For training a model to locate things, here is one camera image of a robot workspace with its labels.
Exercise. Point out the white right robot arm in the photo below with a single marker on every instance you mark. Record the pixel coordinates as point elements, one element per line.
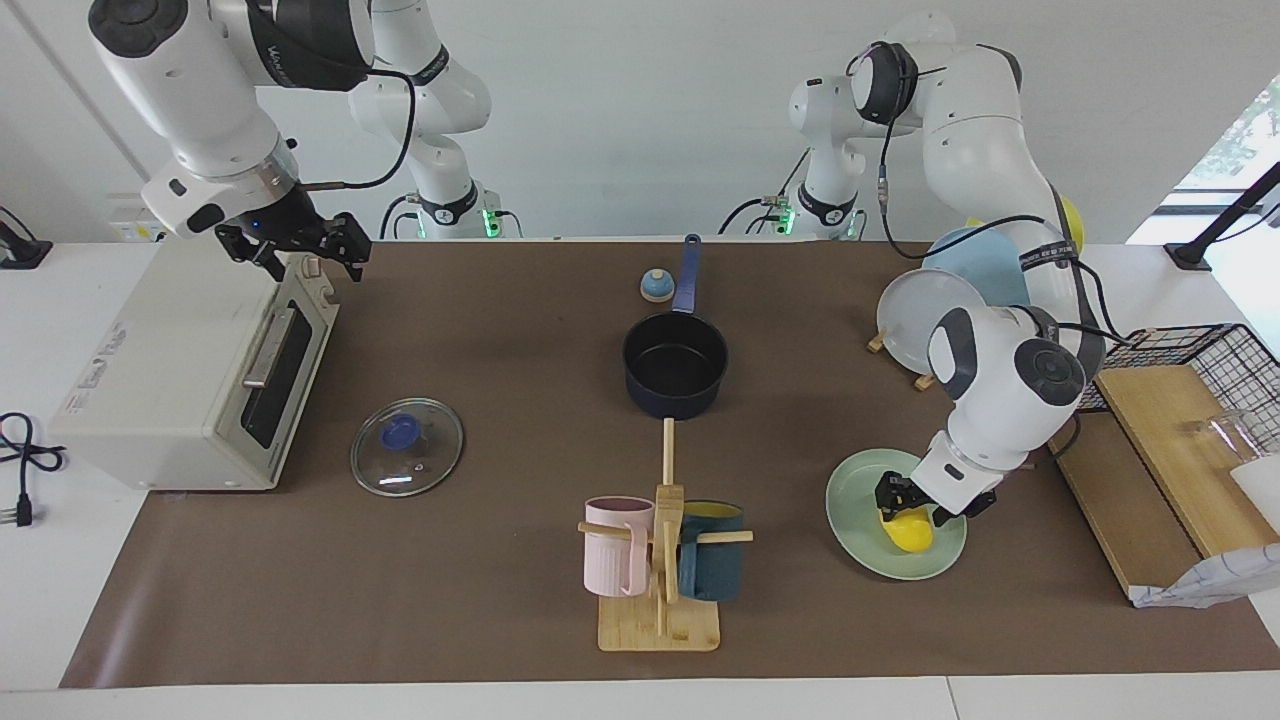
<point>200,110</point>

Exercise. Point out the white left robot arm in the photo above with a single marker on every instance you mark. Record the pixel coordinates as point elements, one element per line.
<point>1010,400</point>

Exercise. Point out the pale green plate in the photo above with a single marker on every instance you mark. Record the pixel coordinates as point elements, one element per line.
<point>860,540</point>

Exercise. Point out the wooden mug tree stand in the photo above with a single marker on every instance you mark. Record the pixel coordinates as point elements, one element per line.
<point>660,625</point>

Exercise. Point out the dark teal mug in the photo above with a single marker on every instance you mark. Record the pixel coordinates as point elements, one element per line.
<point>712,570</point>

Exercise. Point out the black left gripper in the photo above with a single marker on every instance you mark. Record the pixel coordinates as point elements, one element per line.
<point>930,498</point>

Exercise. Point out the wooden plate rack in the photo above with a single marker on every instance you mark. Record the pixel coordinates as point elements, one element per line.
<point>928,381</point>

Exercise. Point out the clear glass cup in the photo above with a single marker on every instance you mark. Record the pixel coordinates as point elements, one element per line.
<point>1225,440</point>

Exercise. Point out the pink ribbed mug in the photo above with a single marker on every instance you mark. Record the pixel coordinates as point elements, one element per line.
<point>612,560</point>

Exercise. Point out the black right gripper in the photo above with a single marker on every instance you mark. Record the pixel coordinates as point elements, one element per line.
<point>290,225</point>

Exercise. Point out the beige toaster oven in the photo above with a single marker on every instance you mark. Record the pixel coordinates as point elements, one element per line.
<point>170,370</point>

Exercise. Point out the black camera stand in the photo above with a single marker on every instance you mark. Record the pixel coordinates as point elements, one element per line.
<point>1225,220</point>

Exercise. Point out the white cup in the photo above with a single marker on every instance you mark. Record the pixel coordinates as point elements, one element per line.
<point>1262,490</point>

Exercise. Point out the white wall socket box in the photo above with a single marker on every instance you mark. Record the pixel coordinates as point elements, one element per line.
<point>128,215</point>

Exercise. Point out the window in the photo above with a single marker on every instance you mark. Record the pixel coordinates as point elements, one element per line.
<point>1240,140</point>

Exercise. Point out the light blue plate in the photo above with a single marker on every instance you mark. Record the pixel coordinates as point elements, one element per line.
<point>985,270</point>

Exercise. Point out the grey plate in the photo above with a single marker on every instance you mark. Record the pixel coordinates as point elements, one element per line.
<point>905,320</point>

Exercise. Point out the glass lid blue knob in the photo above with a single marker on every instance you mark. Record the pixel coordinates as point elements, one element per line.
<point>430,460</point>

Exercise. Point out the wooden shelf unit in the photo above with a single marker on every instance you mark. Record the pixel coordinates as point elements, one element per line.
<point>1140,500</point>

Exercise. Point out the black clamp mount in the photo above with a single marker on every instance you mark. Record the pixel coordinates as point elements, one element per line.
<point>20,248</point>

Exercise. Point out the brown table mat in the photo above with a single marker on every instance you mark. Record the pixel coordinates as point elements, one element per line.
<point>500,560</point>

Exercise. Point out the yellow plate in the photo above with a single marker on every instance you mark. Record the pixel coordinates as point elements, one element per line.
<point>1072,222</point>

